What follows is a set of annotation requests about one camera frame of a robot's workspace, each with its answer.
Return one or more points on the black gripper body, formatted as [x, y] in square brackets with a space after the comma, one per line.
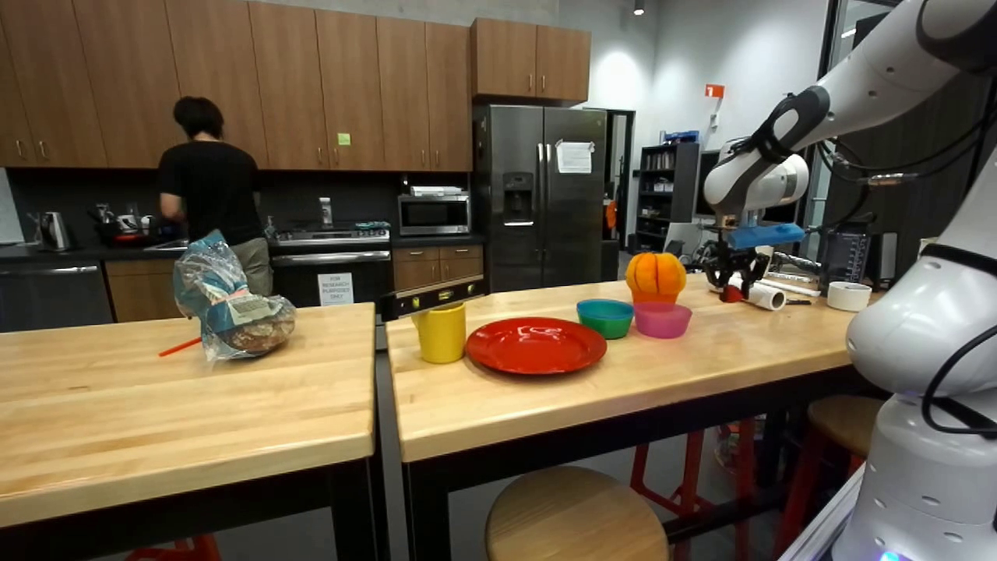
[748, 263]

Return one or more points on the red strawberry plush toy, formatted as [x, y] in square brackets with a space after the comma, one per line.
[733, 293]

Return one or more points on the orange pumpkin plush toy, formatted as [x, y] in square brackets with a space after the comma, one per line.
[657, 280]

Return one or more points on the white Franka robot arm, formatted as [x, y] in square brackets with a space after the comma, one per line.
[936, 332]

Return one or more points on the brown base cabinet with drawers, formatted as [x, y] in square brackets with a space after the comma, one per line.
[437, 270]

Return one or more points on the brown cabinet above refrigerator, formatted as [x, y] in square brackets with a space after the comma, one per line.
[530, 61]

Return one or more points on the black kitchen stove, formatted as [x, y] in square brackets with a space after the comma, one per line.
[330, 260]

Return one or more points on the green sticker on cabinet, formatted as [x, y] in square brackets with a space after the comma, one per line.
[343, 138]

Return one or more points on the brown base cabinet plain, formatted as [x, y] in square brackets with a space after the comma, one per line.
[140, 289]

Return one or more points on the flat white paper roll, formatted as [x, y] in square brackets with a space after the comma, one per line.
[798, 285]

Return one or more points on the pink plastic bowl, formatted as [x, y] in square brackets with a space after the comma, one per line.
[663, 323]

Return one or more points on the black open shelf unit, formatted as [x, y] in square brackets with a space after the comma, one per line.
[669, 198]

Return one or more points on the dark clear measuring pitcher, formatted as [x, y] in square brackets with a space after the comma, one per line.
[850, 256]

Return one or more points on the teal plastic bowl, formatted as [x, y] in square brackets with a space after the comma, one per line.
[606, 319]

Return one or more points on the butcher block table with dishes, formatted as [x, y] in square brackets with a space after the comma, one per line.
[624, 385]

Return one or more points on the round wooden stool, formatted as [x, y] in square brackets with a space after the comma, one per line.
[571, 516]
[842, 423]

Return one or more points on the white paper sheet on refrigerator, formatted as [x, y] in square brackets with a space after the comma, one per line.
[573, 157]

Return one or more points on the stainless steel refrigerator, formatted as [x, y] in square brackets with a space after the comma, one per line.
[541, 207]

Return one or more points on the red plastic plate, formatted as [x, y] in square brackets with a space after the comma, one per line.
[534, 348]

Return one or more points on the ceiling spot light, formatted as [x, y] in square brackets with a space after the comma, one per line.
[638, 12]

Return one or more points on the yellow plastic cup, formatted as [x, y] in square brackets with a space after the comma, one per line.
[439, 336]

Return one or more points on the silver microwave oven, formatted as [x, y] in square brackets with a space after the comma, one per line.
[434, 212]

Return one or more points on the white paper on oven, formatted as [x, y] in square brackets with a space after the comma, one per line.
[336, 289]

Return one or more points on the plastic bag of bread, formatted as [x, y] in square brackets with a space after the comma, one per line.
[231, 307]

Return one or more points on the person in black shirt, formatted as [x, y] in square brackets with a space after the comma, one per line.
[214, 182]

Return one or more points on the orange stick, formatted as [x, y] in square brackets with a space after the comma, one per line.
[178, 348]

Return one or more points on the butcher block table with bread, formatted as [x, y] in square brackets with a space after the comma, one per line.
[177, 415]

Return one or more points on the dark red cooking pot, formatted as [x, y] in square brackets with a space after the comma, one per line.
[126, 225]

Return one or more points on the silver electric kettle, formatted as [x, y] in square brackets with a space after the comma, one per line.
[55, 233]

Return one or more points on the dark dishwasher front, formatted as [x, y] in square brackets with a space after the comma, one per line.
[52, 293]

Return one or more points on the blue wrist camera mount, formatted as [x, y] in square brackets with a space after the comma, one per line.
[768, 236]

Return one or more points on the orange wall sign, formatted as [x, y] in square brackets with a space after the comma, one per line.
[716, 92]

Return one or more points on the long brown wall cabinet row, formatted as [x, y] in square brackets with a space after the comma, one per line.
[290, 81]

